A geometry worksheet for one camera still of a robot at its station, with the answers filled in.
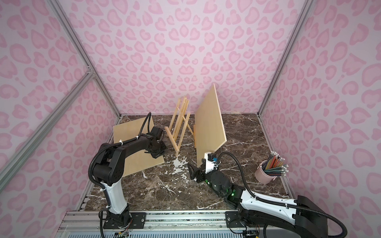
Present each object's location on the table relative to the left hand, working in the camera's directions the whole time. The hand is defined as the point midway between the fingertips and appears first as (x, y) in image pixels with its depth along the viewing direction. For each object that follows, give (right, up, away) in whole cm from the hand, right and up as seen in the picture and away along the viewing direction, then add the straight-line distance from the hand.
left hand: (166, 151), depth 98 cm
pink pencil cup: (+54, -10, -20) cm, 59 cm away
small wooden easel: (+10, +18, -11) cm, 23 cm away
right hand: (+18, -2, -24) cm, 30 cm away
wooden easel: (+19, +11, +2) cm, 22 cm away
